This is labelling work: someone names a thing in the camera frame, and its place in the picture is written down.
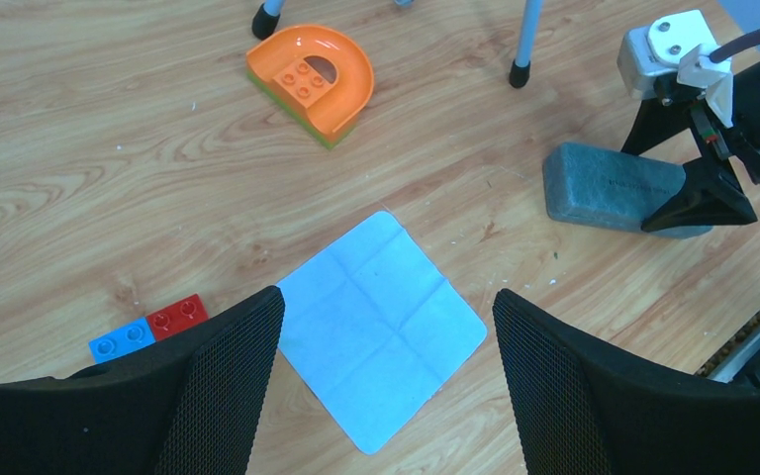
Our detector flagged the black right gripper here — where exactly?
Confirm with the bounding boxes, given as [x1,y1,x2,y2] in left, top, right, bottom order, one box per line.
[620,39,760,233]

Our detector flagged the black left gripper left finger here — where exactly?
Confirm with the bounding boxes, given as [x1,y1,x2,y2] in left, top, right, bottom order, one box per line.
[0,286,285,474]

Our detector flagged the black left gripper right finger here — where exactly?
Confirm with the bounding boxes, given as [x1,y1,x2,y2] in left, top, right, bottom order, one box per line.
[492,289,760,474]

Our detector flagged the light blue cleaning cloth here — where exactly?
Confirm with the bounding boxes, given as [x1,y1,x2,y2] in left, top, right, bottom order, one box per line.
[279,211,487,455]

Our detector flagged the stacked colourful toy bricks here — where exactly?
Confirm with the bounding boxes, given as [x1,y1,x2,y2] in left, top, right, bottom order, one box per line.
[88,294,209,364]

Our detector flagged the orange D-shaped toy block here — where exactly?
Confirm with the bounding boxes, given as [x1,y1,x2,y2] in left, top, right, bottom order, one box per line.
[245,24,375,149]

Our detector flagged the grey tripod stand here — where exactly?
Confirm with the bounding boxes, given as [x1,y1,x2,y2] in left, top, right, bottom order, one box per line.
[251,0,544,89]

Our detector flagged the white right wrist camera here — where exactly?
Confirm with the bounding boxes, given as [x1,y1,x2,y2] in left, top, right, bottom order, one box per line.
[617,9,733,128]

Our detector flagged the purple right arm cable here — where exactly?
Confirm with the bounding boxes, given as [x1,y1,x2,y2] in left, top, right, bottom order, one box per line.
[708,19,760,65]

